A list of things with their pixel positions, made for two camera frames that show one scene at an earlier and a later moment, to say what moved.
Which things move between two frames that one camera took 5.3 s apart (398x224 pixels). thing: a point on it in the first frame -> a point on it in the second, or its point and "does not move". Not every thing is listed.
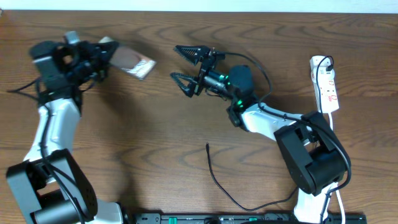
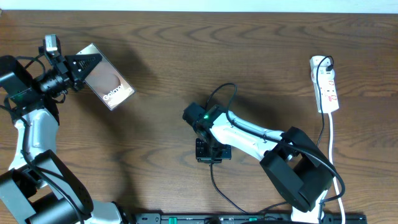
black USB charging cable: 269,202 -> 329,68
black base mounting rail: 249,218 does not move
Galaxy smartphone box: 130,60 -> 113,89
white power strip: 328,101 does not move
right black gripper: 196,85 -> 202,157
